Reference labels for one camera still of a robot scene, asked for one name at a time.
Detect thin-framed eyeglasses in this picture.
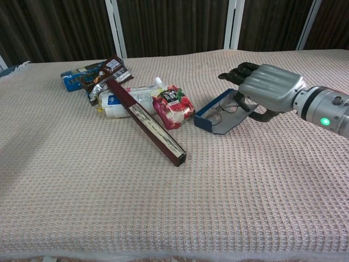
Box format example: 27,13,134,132
207,97,241,126

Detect teal table pad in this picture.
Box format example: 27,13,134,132
0,66,17,79

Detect beige waffle weave cloth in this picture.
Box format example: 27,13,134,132
0,49,349,262

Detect dark brown curtain panel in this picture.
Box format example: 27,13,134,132
237,0,313,51
117,0,230,58
304,0,349,51
0,0,122,68

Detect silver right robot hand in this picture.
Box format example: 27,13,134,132
218,62,305,123

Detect blue cookie box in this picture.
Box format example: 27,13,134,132
60,63,107,93

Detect red drink pouch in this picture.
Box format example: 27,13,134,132
152,77,196,130

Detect long dark red box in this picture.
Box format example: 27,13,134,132
105,79,187,168

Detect blue glasses case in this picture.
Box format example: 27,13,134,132
193,88,264,135

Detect brown chocolate snack bag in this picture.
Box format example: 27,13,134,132
82,53,135,106

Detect white plastic tissue pack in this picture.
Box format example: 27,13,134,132
95,85,159,120

